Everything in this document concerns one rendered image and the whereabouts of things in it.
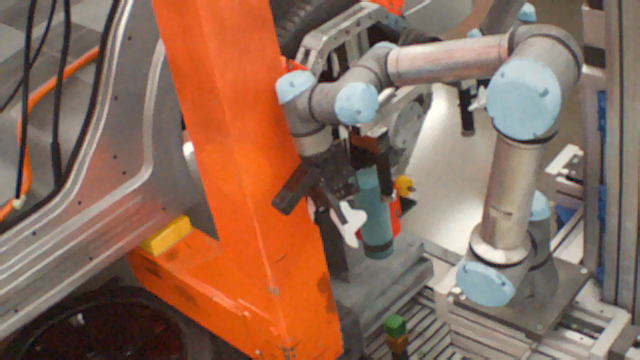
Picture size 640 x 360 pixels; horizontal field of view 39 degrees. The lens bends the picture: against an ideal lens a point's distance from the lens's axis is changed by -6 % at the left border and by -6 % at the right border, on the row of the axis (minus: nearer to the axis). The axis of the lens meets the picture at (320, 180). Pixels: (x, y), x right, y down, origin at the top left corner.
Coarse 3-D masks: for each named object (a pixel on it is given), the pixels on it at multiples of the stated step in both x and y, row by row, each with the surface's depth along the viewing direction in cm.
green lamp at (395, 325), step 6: (390, 318) 217; (396, 318) 216; (402, 318) 216; (384, 324) 216; (390, 324) 215; (396, 324) 215; (402, 324) 216; (384, 330) 218; (390, 330) 216; (396, 330) 215; (402, 330) 217; (396, 336) 216
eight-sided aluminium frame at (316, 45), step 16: (336, 16) 245; (352, 16) 245; (368, 16) 245; (384, 16) 249; (320, 32) 238; (336, 32) 238; (352, 32) 242; (400, 32) 256; (304, 48) 238; (320, 48) 235; (304, 64) 239; (320, 64) 237; (432, 96) 275; (400, 160) 274; (352, 208) 264
